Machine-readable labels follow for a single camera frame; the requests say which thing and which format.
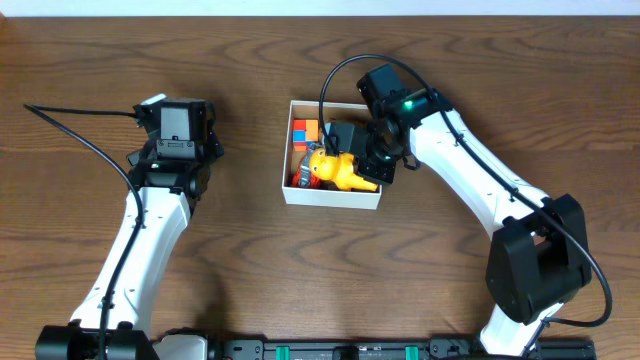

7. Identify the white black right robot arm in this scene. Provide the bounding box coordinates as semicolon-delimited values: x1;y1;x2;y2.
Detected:
321;62;594;359

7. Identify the beige cardboard box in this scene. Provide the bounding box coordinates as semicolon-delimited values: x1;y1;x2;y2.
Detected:
281;100;382;210

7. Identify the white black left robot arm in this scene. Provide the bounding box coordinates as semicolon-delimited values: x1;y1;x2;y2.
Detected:
35;94;224;359

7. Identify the colourful puzzle cube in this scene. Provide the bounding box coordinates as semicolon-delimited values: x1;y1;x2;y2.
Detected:
292;119;319;152

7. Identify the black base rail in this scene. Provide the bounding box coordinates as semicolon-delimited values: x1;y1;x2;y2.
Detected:
149;337;597;360

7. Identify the red toy truck grey crane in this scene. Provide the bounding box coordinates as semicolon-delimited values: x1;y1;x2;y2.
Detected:
290;143;322;189

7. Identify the orange rubber animal toy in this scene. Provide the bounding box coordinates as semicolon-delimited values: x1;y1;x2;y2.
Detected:
309;148;378;192

